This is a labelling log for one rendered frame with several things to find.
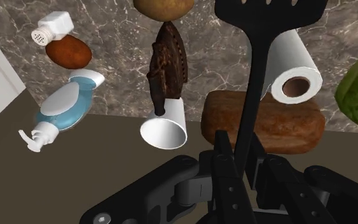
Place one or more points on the white paper towel roll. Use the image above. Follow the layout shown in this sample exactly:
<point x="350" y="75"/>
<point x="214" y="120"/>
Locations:
<point x="293" y="71"/>

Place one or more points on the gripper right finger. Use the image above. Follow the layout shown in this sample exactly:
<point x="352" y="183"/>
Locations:
<point x="290" y="186"/>

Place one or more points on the rusty old flat iron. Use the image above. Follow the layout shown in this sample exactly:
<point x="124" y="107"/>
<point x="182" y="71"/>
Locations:
<point x="168" y="68"/>

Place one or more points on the brown bread loaf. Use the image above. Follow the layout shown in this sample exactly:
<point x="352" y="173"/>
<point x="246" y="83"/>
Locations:
<point x="278" y="124"/>

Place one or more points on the blue soap pump bottle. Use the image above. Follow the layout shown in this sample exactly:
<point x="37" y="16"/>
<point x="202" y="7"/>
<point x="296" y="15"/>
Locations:
<point x="64" y="105"/>

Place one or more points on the black slotted spatula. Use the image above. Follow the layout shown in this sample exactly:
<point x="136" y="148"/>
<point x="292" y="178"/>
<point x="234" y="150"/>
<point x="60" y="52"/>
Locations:
<point x="260" y="62"/>

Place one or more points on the reddish brown egg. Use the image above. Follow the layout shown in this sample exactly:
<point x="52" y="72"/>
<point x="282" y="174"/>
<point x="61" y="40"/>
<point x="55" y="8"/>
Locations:
<point x="68" y="52"/>

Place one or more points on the white salt shaker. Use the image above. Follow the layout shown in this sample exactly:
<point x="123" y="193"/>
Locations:
<point x="52" y="28"/>

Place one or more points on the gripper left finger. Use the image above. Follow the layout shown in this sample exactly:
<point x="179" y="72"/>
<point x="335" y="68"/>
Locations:
<point x="222" y="183"/>

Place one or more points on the white cup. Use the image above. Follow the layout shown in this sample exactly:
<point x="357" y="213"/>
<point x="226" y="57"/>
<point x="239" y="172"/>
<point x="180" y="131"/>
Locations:
<point x="165" y="130"/>

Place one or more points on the tan potato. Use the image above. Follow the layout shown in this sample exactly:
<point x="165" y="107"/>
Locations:
<point x="163" y="9"/>

